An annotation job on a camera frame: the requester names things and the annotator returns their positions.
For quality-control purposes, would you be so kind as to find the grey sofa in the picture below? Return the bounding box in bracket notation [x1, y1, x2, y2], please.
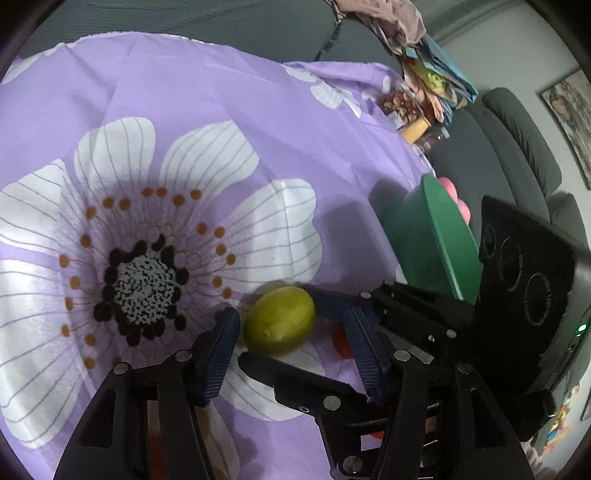
[28, 0, 583, 261]

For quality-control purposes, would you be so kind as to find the green plastic bowl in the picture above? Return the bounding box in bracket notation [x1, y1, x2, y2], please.
[382, 174, 484, 306]

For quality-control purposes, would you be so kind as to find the pink plush toy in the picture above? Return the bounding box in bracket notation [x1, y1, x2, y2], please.
[438, 177, 472, 228]

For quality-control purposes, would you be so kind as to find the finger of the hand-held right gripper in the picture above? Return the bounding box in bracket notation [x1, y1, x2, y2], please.
[302, 281, 477, 366]
[238, 350, 394, 480]

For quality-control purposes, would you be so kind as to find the green lime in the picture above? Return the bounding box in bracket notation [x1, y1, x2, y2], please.
[243, 286, 317, 356]

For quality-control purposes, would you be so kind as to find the clear plastic bottle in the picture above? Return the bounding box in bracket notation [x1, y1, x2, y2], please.
[418, 124, 451, 154]

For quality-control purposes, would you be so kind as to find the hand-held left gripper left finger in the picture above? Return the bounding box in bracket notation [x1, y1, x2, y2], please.
[53, 307, 242, 480]

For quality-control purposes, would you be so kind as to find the red patterned snack packet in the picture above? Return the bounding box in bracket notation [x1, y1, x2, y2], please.
[379, 88, 432, 128]

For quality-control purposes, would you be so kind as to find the red cherry tomato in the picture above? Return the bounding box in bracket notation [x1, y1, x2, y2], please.
[331, 323, 357, 358]

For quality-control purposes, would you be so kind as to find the stack of folded clothes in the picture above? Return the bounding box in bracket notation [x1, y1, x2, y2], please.
[399, 34, 479, 124]

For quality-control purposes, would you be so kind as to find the colourful object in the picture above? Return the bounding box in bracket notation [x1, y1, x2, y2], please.
[538, 388, 583, 457]

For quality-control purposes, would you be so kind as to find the purple floral cloth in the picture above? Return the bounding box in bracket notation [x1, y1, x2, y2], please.
[0, 32, 462, 480]

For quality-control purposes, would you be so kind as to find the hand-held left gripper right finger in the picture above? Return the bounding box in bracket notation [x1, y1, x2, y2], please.
[347, 307, 536, 480]

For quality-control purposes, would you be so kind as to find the framed wall picture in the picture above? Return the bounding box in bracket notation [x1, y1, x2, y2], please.
[538, 69, 591, 191]

